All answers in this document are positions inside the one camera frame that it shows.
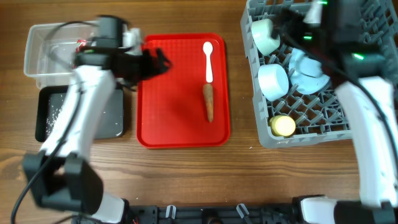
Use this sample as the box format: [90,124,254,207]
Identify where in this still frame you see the mint green bowl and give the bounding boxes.
[251,19,280,55]

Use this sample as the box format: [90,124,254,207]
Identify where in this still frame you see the large light blue plate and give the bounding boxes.
[289,48,330,95]

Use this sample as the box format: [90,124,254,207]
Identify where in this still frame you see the red snack wrapper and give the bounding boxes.
[75,39,87,53]

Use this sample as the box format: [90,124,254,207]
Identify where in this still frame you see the small light blue bowl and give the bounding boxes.
[258,64,289,101]

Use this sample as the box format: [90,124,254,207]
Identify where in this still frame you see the white rice grains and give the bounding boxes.
[45,93,66,137]

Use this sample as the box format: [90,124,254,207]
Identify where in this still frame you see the orange carrot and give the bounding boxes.
[203,83,214,122]

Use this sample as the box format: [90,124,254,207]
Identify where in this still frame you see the white plastic spoon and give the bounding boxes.
[203,42,213,83]

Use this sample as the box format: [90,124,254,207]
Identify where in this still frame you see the yellow plastic cup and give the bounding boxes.
[269,115,296,137]

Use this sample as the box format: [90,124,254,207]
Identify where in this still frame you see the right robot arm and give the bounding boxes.
[272,1,397,223]

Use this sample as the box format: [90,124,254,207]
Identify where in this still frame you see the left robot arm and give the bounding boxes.
[22,15,172,223]

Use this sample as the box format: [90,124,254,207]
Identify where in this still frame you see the grey dishwasher rack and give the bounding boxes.
[241,0,397,148]

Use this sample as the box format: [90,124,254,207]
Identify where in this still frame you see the red serving tray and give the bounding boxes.
[136,33,231,149]

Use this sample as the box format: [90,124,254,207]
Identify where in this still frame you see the clear plastic bin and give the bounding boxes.
[24,21,98,89]

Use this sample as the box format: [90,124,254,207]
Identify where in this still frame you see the black plastic tray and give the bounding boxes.
[35,85,124,142]

